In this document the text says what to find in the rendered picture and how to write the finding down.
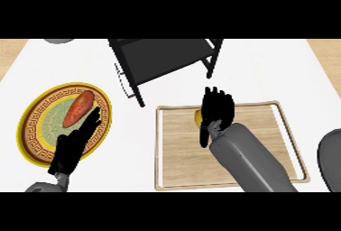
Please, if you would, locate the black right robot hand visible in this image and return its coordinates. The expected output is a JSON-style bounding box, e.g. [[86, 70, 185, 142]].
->
[[197, 86, 236, 149]]

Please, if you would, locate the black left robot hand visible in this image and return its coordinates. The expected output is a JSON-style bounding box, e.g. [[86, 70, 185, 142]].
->
[[47, 106, 101, 176]]

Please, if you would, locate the yellow lemon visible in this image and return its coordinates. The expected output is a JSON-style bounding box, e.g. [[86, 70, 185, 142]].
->
[[193, 109, 205, 125]]

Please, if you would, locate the pale wooden tray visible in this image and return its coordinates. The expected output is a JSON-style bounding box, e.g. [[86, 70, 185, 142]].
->
[[153, 100, 309, 192]]

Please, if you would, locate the black tiered shelf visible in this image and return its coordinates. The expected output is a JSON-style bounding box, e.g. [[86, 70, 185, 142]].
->
[[106, 39, 224, 108]]

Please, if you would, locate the yellow patterned plate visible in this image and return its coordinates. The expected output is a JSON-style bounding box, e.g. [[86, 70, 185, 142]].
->
[[16, 81, 113, 169]]

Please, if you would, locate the red sweet potato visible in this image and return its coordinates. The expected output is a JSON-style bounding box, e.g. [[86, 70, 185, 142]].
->
[[61, 89, 95, 129]]

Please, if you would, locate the dark grey rounded object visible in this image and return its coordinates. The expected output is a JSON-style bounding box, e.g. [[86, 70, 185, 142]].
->
[[315, 128, 341, 193]]

